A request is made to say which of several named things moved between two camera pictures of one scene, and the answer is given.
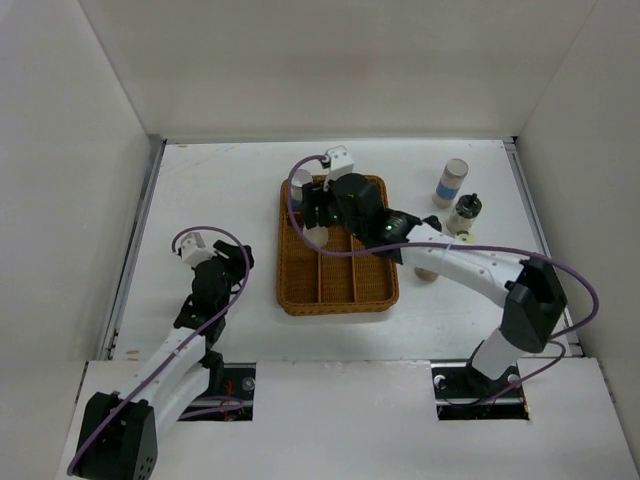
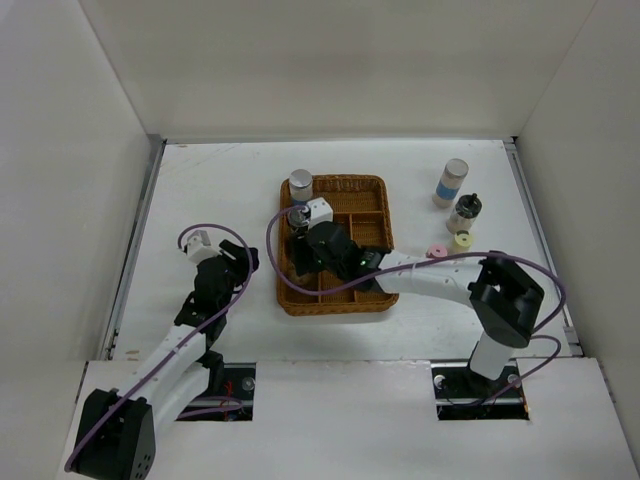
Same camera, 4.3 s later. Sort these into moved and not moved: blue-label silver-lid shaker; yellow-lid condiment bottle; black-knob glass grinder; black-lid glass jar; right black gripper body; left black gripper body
Moved: right black gripper body; black-lid glass jar
Not moved: blue-label silver-lid shaker; black-knob glass grinder; left black gripper body; yellow-lid condiment bottle
